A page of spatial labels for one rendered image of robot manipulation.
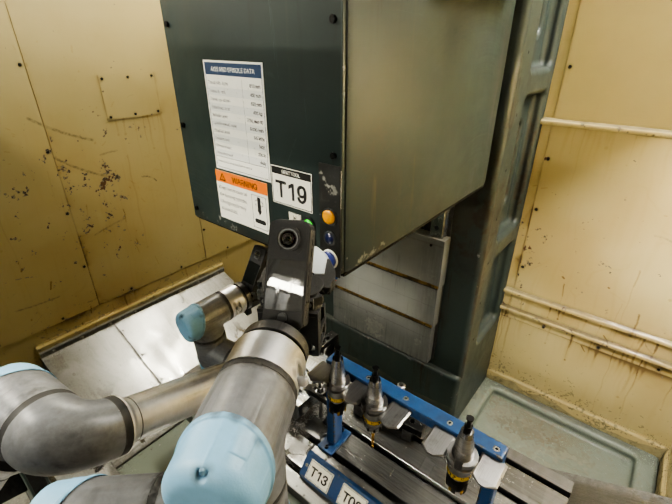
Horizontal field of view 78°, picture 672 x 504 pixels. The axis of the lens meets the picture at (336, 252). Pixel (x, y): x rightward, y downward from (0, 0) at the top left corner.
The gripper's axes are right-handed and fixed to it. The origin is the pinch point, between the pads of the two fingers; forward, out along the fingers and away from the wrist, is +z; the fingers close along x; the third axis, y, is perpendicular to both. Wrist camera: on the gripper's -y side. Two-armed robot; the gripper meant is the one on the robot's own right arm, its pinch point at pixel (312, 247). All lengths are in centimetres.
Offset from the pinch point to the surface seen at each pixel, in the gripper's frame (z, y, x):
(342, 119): 11.8, -15.4, 2.5
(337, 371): 24, 46, 0
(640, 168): 84, 9, 83
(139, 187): 103, 31, -97
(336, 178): 11.9, -6.3, 1.6
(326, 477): 18, 78, -2
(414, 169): 30.6, -2.9, 14.2
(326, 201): 12.9, -2.0, -0.2
